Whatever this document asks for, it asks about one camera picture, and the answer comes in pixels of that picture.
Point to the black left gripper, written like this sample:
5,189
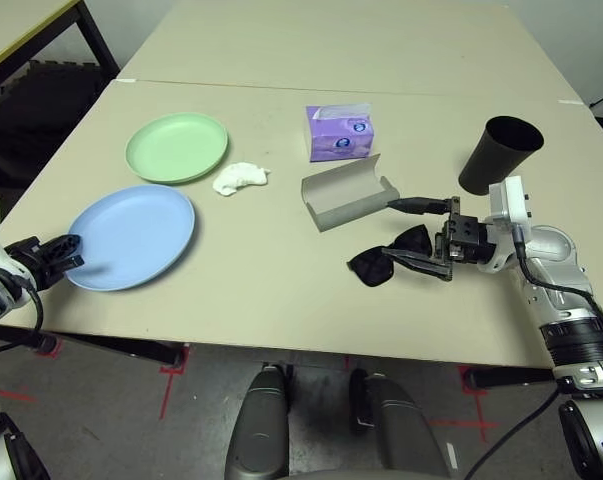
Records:
33,260

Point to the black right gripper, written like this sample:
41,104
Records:
468,240

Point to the black sunglasses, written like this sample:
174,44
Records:
371,267

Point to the blue plastic plate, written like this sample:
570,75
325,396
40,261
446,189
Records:
131,240

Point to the grey glasses case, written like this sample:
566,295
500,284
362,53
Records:
346,200

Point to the white tissue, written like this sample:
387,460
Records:
238,177

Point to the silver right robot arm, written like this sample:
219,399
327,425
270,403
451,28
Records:
556,250

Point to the black table foot bar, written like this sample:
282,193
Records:
506,377
121,350
26,339

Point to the black plastic cup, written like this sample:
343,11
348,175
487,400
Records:
496,160

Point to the purple tissue box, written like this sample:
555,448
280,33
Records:
338,137

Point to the black foam floor mats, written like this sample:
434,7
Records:
41,110

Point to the green plastic plate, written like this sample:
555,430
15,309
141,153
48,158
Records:
176,147

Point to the white tape strip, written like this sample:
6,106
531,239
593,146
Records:
127,80
451,452
571,102

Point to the grey robot right leg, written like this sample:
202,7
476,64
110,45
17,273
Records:
401,430

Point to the grey robot leg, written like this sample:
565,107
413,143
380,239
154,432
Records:
258,425
401,430

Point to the red tape cross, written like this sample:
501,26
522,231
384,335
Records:
481,424

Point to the grey robot left leg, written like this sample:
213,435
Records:
258,425

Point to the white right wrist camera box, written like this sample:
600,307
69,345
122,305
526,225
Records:
513,200

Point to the black frame side table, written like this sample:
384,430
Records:
11,25

